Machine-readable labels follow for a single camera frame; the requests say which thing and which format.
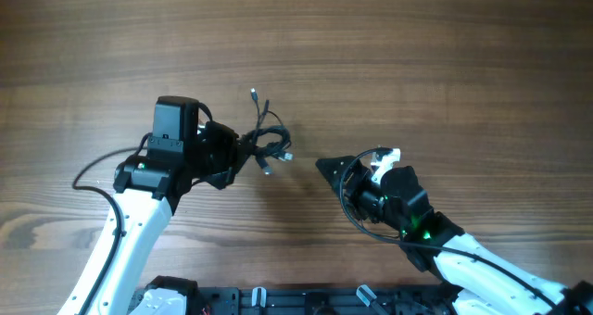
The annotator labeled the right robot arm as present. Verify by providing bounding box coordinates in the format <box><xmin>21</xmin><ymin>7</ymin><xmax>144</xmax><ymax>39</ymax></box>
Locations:
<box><xmin>316</xmin><ymin>148</ymin><xmax>592</xmax><ymax>314</ymax></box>

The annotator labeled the right camera black cable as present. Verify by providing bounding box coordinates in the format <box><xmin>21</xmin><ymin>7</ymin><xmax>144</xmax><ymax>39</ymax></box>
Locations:
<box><xmin>337</xmin><ymin>146</ymin><xmax>561</xmax><ymax>311</ymax></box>

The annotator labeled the left camera black cable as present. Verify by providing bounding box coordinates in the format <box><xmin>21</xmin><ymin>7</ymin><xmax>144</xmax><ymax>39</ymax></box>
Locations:
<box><xmin>71</xmin><ymin>132</ymin><xmax>154</xmax><ymax>315</ymax></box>

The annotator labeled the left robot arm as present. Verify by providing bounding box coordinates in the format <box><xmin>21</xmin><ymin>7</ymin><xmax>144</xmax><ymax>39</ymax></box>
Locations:
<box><xmin>60</xmin><ymin>95</ymin><xmax>255</xmax><ymax>314</ymax></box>

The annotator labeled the camera black cable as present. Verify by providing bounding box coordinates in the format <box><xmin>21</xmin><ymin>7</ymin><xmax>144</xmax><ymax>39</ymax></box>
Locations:
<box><xmin>71</xmin><ymin>132</ymin><xmax>154</xmax><ymax>315</ymax></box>
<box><xmin>337</xmin><ymin>146</ymin><xmax>561</xmax><ymax>311</ymax></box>

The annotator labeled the black USB cable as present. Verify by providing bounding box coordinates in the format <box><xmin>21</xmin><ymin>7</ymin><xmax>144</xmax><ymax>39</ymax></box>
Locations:
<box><xmin>240</xmin><ymin>86</ymin><xmax>296</xmax><ymax>176</ymax></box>

